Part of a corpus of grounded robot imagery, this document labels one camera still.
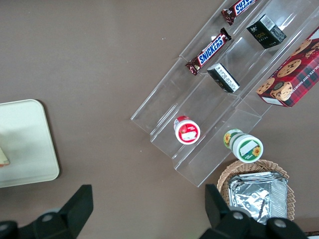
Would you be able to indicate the clear acrylic stepped shelf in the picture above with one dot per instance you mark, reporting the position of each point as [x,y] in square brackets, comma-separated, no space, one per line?
[211,112]

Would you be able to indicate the red-lid white jar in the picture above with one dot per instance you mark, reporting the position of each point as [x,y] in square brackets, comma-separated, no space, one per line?
[188,132]

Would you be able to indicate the Snickers chocolate bar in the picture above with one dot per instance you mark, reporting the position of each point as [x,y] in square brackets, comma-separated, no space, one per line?
[209,52]
[239,8]

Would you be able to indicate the cream plastic tray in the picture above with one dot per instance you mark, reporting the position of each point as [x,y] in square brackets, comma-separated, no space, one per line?
[27,139]

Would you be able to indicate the triangle sandwich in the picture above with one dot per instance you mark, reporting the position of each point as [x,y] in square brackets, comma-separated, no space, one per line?
[3,159]

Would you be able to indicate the silver foil container stack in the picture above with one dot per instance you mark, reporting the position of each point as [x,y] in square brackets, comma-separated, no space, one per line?
[256,199]

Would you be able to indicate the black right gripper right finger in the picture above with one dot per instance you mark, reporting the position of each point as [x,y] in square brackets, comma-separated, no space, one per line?
[236,224]

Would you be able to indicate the green-lid white jar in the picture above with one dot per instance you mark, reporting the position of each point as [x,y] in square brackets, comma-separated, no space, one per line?
[246,147]

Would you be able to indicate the small black carton box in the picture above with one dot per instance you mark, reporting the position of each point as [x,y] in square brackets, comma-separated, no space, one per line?
[265,32]
[224,78]

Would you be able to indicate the red tartan cookie box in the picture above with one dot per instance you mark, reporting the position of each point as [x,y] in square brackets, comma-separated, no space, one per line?
[294,77]

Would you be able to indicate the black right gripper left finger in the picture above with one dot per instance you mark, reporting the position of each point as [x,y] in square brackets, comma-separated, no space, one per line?
[54,224]

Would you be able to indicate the light tan wicker basket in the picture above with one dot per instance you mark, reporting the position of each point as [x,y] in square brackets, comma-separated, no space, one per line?
[249,166]

